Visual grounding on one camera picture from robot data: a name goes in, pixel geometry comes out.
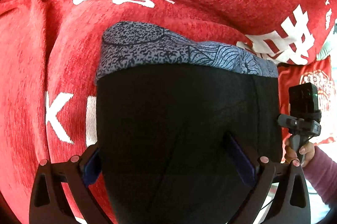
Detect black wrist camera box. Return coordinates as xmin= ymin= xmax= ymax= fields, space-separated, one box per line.
xmin=289 ymin=82 xmax=319 ymax=117

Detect red blanket white characters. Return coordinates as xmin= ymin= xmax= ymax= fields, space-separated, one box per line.
xmin=1 ymin=0 xmax=336 ymax=223

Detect black pants patterned waistband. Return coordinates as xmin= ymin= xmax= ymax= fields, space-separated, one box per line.
xmin=96 ymin=21 xmax=282 ymax=223

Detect red embroidered cushion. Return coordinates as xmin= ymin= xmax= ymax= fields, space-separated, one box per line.
xmin=277 ymin=57 xmax=336 ymax=162

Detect purple right sleeve forearm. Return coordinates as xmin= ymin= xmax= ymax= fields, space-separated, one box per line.
xmin=303 ymin=146 xmax=337 ymax=208

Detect person's right hand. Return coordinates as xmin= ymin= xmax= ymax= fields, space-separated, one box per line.
xmin=285 ymin=139 xmax=315 ymax=168

